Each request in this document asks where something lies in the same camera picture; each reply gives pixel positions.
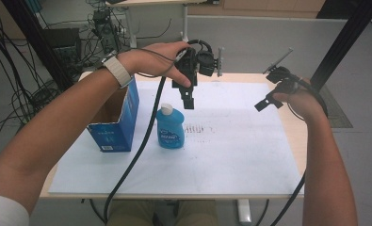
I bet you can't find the blue bottle with white cap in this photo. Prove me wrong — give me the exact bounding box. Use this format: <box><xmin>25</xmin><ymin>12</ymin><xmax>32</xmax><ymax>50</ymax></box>
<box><xmin>155</xmin><ymin>103</ymin><xmax>186</xmax><ymax>150</ymax></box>

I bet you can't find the person's leg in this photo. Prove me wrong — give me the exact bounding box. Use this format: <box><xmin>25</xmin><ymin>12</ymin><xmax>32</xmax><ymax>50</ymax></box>
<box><xmin>176</xmin><ymin>200</ymin><xmax>220</xmax><ymax>226</ymax></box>
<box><xmin>106</xmin><ymin>200</ymin><xmax>155</xmax><ymax>226</ymax></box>

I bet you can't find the person's left leg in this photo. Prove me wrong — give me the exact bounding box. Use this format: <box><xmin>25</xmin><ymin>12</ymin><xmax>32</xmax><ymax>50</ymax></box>
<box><xmin>106</xmin><ymin>200</ymin><xmax>155</xmax><ymax>226</ymax></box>

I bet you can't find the computer equipment with cables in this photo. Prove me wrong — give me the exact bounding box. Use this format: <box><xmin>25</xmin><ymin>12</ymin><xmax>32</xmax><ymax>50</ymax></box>
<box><xmin>85</xmin><ymin>0</ymin><xmax>129</xmax><ymax>55</ymax></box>

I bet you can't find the thin grey cable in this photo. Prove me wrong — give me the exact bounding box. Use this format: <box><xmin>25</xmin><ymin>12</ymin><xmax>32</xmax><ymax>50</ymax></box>
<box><xmin>130</xmin><ymin>46</ymin><xmax>183</xmax><ymax>78</ymax></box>

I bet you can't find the white desk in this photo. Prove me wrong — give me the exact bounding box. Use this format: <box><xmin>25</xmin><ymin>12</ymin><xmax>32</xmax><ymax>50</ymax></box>
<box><xmin>105</xmin><ymin>0</ymin><xmax>221</xmax><ymax>58</ymax></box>

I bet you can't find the thick black left gripper cable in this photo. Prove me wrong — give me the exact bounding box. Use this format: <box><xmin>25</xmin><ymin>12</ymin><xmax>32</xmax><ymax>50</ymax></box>
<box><xmin>102</xmin><ymin>75</ymin><xmax>169</xmax><ymax>226</ymax></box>

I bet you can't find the black box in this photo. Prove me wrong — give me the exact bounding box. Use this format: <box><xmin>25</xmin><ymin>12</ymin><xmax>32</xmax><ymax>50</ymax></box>
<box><xmin>42</xmin><ymin>27</ymin><xmax>83</xmax><ymax>68</ymax></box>

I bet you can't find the white table mat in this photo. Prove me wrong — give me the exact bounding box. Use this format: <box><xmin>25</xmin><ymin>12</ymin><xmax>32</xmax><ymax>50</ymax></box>
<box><xmin>48</xmin><ymin>80</ymin><xmax>305</xmax><ymax>196</ymax></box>

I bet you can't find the black metal post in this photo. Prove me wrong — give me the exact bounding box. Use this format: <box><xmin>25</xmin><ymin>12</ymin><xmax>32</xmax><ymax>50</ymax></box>
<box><xmin>310</xmin><ymin>0</ymin><xmax>372</xmax><ymax>92</ymax></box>
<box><xmin>0</xmin><ymin>0</ymin><xmax>73</xmax><ymax>92</ymax></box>

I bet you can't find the white table leg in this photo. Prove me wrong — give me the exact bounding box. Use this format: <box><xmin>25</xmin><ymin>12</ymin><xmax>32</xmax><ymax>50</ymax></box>
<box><xmin>236</xmin><ymin>199</ymin><xmax>252</xmax><ymax>225</ymax></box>

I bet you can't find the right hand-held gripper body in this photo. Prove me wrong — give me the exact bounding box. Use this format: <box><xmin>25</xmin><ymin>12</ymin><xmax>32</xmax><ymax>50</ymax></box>
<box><xmin>262</xmin><ymin>46</ymin><xmax>301</xmax><ymax>95</ymax></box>

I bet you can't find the white sleeve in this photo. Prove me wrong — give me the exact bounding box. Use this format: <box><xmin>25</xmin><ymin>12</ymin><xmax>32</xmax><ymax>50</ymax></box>
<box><xmin>0</xmin><ymin>193</ymin><xmax>30</xmax><ymax>226</ymax></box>

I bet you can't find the beige wristwatch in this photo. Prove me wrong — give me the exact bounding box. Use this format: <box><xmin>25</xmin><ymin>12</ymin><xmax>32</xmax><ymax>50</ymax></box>
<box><xmin>101</xmin><ymin>53</ymin><xmax>135</xmax><ymax>89</ymax></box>

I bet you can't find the blue cardboard box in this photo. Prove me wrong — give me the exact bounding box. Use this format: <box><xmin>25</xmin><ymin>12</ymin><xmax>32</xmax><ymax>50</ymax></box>
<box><xmin>87</xmin><ymin>76</ymin><xmax>140</xmax><ymax>153</ymax></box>

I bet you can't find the person's left hand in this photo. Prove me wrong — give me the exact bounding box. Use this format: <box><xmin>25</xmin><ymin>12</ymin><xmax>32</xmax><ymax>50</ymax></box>
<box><xmin>117</xmin><ymin>40</ymin><xmax>194</xmax><ymax>89</ymax></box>

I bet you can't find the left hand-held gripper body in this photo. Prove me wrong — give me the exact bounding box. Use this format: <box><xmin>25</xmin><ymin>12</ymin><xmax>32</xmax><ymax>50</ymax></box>
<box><xmin>171</xmin><ymin>39</ymin><xmax>225</xmax><ymax>90</ymax></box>

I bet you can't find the person's right hand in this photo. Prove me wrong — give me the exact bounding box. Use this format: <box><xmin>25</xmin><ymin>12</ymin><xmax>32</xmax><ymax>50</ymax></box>
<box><xmin>272</xmin><ymin>78</ymin><xmax>328</xmax><ymax>122</ymax></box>

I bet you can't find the person's right leg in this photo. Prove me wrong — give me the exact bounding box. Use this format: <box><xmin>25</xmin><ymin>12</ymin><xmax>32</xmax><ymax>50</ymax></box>
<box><xmin>176</xmin><ymin>200</ymin><xmax>220</xmax><ymax>226</ymax></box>

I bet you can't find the bundle of black cables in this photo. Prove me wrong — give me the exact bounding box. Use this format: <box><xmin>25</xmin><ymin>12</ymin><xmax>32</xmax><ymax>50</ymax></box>
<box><xmin>0</xmin><ymin>0</ymin><xmax>67</xmax><ymax>159</ymax></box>

